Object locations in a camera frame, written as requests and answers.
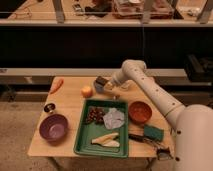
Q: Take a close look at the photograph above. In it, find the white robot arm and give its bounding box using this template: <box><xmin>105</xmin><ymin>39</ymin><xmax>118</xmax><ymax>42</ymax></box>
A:
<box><xmin>105</xmin><ymin>60</ymin><xmax>213</xmax><ymax>171</ymax></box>

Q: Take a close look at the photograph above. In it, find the blue-grey cup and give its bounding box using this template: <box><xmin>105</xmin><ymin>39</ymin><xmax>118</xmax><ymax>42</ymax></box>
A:
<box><xmin>94</xmin><ymin>83</ymin><xmax>104</xmax><ymax>94</ymax></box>

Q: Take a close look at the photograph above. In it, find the white paper cup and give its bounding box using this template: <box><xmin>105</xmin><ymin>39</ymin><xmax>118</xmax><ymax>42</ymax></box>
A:
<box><xmin>120</xmin><ymin>81</ymin><xmax>130</xmax><ymax>90</ymax></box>

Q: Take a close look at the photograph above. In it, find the small metal cup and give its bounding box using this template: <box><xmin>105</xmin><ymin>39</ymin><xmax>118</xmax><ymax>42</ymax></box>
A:
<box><xmin>44</xmin><ymin>103</ymin><xmax>56</xmax><ymax>113</ymax></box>

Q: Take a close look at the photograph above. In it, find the orange apple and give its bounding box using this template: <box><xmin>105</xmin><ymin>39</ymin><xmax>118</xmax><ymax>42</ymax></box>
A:
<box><xmin>81</xmin><ymin>86</ymin><xmax>93</xmax><ymax>98</ymax></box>

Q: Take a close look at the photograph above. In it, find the bunch of dark grapes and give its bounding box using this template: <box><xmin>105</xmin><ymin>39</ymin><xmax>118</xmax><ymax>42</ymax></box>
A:
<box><xmin>86</xmin><ymin>107</ymin><xmax>105</xmax><ymax>124</ymax></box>

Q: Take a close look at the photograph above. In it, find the crumpled grey cloth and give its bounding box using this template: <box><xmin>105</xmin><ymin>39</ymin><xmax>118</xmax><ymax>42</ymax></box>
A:
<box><xmin>103</xmin><ymin>108</ymin><xmax>125</xmax><ymax>130</ymax></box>

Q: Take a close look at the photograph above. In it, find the orange bowl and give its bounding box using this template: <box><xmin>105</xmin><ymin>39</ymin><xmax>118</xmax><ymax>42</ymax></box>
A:
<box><xmin>128</xmin><ymin>101</ymin><xmax>152</xmax><ymax>124</ymax></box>

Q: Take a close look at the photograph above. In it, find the orange carrot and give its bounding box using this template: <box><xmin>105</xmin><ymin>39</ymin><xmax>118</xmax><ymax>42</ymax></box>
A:
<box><xmin>49</xmin><ymin>79</ymin><xmax>64</xmax><ymax>94</ymax></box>

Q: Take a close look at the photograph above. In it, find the green plastic tray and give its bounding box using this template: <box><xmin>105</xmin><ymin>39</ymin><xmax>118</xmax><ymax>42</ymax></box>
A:
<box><xmin>74</xmin><ymin>99</ymin><xmax>129</xmax><ymax>158</ymax></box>

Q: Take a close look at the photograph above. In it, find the peeled banana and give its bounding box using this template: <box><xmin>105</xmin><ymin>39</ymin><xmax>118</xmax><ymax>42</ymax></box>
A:
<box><xmin>91</xmin><ymin>132</ymin><xmax>120</xmax><ymax>147</ymax></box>

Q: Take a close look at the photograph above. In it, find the green sponge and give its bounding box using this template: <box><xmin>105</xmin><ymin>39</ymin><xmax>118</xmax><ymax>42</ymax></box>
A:
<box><xmin>144</xmin><ymin>125</ymin><xmax>164</xmax><ymax>142</ymax></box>

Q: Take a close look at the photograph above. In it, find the purple bowl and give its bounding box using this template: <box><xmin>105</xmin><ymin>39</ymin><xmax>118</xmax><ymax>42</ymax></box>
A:
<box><xmin>39</xmin><ymin>114</ymin><xmax>68</xmax><ymax>142</ymax></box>

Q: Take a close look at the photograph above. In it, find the wooden table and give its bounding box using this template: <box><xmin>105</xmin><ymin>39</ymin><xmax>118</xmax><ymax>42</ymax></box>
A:
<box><xmin>27</xmin><ymin>76</ymin><xmax>177</xmax><ymax>171</ymax></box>

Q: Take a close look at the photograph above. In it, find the black-handled brush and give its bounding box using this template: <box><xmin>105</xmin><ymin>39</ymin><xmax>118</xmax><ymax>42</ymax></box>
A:
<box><xmin>128</xmin><ymin>133</ymin><xmax>173</xmax><ymax>160</ymax></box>

